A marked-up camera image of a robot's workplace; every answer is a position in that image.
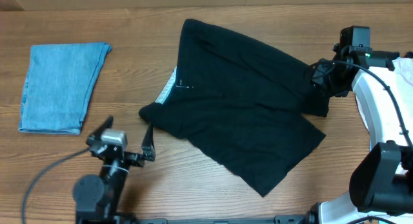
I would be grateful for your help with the folded blue denim garment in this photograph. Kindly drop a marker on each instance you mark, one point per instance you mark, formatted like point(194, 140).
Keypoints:
point(58, 86)

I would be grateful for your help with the beige shorts pile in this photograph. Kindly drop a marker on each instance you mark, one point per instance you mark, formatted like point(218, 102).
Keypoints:
point(403, 88)

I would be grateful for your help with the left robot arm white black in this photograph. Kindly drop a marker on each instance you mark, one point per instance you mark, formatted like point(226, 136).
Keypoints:
point(97, 196)

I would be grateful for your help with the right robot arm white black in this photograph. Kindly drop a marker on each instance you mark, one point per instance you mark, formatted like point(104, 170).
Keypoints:
point(380, 188)

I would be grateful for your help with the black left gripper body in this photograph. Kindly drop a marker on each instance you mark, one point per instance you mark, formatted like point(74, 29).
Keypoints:
point(139, 161)

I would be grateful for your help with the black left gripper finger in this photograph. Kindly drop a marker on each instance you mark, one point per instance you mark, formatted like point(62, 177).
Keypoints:
point(99, 131)
point(148, 140)

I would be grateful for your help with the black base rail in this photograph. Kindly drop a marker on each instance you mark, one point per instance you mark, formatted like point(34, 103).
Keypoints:
point(278, 219)

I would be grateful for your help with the black shorts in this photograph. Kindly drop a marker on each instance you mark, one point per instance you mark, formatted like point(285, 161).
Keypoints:
point(241, 102)

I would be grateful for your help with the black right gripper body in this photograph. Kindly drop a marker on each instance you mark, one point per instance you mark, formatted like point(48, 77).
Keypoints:
point(322, 78)

